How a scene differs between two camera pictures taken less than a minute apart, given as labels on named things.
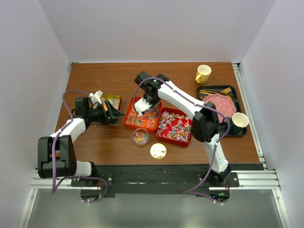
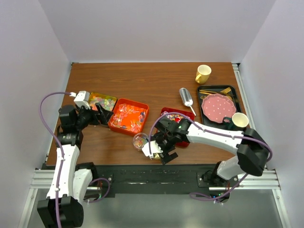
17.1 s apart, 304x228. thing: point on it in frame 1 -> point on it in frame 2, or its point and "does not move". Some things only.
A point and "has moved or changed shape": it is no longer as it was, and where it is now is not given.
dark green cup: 239,122 does not move
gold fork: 226,90 does not move
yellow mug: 203,73 does not move
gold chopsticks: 208,92 does not move
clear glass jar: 140,137 has moved or changed shape
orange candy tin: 150,120 has moved or changed shape
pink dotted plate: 223,103 does not move
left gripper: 109,116 -> 101,117
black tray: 204,90 does not move
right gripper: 153,104 -> 166,157
